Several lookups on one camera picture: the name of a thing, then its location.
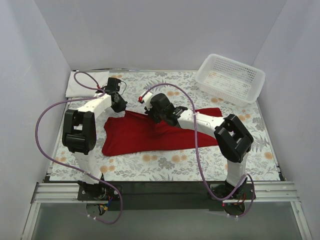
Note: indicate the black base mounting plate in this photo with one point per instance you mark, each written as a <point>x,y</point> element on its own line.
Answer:
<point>160,195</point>

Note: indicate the folded white t-shirt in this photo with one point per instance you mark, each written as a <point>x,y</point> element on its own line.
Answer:
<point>74,90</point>

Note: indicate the floral patterned table mat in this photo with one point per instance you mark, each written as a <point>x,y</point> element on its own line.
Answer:
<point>183,164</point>

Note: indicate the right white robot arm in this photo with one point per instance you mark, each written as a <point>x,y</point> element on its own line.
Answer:
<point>233,138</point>

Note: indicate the white plastic basket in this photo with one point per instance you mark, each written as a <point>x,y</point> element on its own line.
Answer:
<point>230,80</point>

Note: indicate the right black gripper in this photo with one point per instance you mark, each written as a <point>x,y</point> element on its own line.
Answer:
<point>155,117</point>

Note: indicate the red t-shirt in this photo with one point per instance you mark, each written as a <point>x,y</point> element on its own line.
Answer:
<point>136,132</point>

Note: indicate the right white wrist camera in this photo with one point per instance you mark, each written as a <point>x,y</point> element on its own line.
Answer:
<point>145,99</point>

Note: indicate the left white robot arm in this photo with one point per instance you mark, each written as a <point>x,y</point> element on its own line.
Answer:
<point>79,133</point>

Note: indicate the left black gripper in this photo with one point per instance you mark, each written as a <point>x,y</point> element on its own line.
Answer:
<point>119,104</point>

